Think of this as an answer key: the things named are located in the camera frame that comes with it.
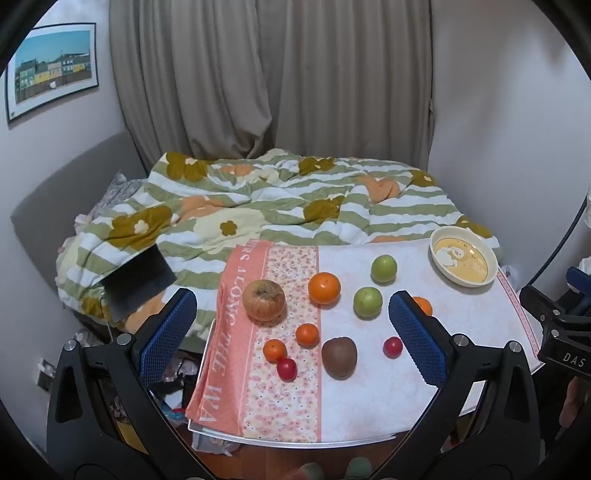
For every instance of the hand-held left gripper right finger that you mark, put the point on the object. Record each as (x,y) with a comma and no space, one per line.
(415,337)

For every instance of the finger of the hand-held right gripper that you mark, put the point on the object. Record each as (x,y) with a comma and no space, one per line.
(578,279)
(540,304)

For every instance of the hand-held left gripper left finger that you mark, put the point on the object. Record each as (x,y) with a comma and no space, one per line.
(168,337)

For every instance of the red cherry tomato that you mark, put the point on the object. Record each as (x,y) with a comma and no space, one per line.
(286,369)
(393,347)

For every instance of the small orange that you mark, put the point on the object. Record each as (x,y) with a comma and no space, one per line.
(275,350)
(307,335)
(424,305)

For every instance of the green apple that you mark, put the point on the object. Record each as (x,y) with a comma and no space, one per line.
(383,268)
(368,302)

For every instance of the brown kiwi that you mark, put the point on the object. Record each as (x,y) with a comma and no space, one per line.
(339,357)

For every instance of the cream yellow bowl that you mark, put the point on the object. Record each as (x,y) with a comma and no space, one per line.
(464,258)

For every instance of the red yellow apple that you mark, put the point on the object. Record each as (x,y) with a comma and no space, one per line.
(264,300)

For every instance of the person's right hand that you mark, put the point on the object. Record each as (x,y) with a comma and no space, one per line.
(575,401)

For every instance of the floor clutter pile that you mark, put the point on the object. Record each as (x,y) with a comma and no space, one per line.
(178,369)

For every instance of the pink floral tablecloth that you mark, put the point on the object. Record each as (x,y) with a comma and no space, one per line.
(369,401)

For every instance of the large orange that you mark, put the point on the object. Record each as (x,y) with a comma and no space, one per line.
(324,288)

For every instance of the green rounded object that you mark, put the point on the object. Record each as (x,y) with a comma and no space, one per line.
(311,471)
(358,468)

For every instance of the patterned pillow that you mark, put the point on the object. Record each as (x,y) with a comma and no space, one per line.
(115,189)

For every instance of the floral striped blanket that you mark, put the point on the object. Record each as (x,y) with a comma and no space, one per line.
(277,198)

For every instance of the grey padded headboard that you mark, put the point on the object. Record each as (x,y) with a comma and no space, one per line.
(55,198)

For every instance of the beige curtain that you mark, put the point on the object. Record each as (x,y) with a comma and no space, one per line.
(277,69)

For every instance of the framed wall poster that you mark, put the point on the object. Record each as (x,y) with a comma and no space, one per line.
(51,69)

